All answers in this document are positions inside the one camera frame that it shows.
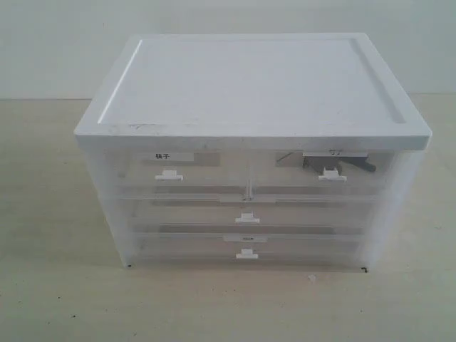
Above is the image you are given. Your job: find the key bunch with blue fob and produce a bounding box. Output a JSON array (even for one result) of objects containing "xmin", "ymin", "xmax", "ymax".
[{"xmin": 274, "ymin": 151, "xmax": 377, "ymax": 175}]

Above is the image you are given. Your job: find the white translucent drawer cabinet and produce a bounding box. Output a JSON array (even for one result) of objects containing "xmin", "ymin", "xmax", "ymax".
[{"xmin": 74, "ymin": 33, "xmax": 432, "ymax": 271}]

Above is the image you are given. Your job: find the middle wide clear drawer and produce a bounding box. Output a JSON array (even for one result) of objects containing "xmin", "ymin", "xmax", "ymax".
[{"xmin": 128, "ymin": 199, "xmax": 376, "ymax": 227}]

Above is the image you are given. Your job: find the wide clear drawer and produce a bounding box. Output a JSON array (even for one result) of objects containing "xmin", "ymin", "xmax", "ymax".
[
  {"xmin": 125, "ymin": 233, "xmax": 366, "ymax": 267},
  {"xmin": 128, "ymin": 199, "xmax": 376, "ymax": 227}
]

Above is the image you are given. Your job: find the bottom wide clear drawer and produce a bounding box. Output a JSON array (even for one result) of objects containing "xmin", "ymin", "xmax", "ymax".
[{"xmin": 125, "ymin": 233, "xmax": 366, "ymax": 267}]

